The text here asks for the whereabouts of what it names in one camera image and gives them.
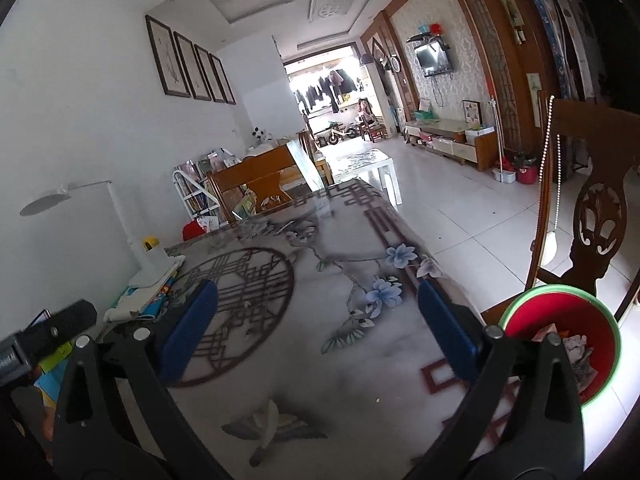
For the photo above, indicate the square ceiling lamp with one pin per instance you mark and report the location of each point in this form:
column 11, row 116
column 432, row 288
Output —
column 334, row 6

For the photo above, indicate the carved wooden chair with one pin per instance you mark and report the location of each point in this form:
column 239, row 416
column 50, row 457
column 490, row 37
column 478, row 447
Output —
column 600, row 210

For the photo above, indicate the white desk lamp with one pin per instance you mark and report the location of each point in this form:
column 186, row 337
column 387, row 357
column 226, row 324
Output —
column 42, row 204

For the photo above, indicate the hanging dark clothes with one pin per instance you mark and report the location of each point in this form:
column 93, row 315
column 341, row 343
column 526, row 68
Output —
column 325, row 87

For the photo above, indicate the wall shelf with cups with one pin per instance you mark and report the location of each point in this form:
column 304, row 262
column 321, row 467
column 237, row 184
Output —
column 425, row 35

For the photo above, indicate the red bag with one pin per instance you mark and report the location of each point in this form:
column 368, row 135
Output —
column 194, row 231

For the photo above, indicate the small yellow item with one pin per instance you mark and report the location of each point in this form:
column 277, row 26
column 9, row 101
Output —
column 151, row 244

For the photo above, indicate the round wall clock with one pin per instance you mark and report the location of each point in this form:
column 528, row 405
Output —
column 394, row 63

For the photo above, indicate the wooden television cabinet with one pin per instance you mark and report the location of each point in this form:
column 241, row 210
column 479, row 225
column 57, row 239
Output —
column 450, row 142

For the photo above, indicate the white coffee table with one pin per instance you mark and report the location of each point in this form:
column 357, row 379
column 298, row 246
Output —
column 370, row 165

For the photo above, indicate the framed wall picture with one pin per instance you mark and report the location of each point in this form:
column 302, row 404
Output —
column 210, row 75
column 192, row 67
column 167, row 55
column 222, row 80

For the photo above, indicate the red bin with green rim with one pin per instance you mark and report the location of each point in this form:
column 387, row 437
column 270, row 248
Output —
column 545, row 310

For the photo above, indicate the stack of books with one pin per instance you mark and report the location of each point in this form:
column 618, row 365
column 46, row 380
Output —
column 140, row 300

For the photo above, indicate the wall television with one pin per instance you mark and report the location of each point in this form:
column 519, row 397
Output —
column 434, row 59

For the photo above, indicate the white balance bike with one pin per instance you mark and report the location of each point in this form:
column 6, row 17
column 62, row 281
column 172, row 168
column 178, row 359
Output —
column 342, row 134

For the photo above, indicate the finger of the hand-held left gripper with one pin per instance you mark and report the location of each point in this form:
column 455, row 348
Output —
column 60, row 327

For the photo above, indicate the patterned grey tablecloth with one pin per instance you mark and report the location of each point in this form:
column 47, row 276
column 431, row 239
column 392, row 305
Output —
column 325, row 310

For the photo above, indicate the hanging scroll painting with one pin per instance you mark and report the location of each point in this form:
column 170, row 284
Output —
column 507, row 0

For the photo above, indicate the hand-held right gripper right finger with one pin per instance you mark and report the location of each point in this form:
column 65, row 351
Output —
column 445, row 330

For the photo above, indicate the red bucket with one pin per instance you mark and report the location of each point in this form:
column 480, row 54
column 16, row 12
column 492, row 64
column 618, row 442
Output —
column 526, row 172

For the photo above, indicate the small framed picture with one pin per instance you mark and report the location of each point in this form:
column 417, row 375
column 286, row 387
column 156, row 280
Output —
column 471, row 114

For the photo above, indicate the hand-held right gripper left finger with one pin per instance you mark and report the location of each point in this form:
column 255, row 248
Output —
column 192, row 325

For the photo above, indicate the mop with white bucket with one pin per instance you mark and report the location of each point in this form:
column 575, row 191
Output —
column 500, row 170

